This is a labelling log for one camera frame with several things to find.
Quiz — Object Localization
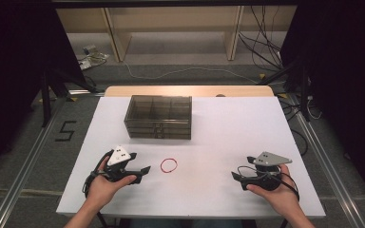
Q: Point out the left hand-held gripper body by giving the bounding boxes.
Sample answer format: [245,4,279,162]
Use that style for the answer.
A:
[89,144,144,185]

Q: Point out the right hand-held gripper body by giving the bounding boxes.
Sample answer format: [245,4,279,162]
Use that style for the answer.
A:
[240,151,294,192]

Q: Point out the red rubber band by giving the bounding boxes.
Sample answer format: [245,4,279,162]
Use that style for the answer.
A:
[160,157,179,174]

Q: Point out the smoky transparent drawer box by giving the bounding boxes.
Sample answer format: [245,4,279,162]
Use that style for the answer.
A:
[124,94,193,141]

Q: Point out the person's left hand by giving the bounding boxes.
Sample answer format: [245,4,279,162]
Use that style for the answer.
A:
[84,156,138,212]

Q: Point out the person's right hand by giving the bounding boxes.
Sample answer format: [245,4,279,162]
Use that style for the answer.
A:
[246,163,300,217]

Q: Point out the black metal stand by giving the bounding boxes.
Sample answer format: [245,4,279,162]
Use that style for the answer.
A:
[39,66,100,128]
[257,56,312,123]

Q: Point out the wooden table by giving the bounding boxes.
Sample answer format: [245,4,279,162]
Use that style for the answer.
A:
[104,85,275,98]

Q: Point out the black curtain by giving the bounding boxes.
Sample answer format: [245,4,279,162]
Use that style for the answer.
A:
[279,0,365,200]
[0,0,88,184]

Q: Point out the beige wooden shelf unit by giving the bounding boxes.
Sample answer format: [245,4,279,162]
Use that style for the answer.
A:
[56,5,298,63]

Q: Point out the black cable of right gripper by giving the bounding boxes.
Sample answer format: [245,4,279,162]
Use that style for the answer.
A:
[237,164,300,202]

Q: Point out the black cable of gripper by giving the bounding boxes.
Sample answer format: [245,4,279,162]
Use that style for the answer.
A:
[237,164,300,202]
[81,151,113,228]

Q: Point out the black floor cables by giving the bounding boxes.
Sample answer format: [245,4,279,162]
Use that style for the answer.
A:
[277,93,323,157]

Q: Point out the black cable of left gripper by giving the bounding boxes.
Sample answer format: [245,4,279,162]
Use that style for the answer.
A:
[81,151,113,228]

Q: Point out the aluminium floor rail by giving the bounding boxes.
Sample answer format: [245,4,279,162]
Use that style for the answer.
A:
[0,96,69,228]
[288,94,365,228]

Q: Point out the white cable on floor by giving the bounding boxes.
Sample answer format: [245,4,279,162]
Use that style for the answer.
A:
[123,61,259,85]

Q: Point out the white power adapter with cables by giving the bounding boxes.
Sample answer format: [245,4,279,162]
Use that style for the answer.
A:
[76,44,111,71]

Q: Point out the bundle of black hanging cables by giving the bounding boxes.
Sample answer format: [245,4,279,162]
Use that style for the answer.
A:
[238,5,284,72]

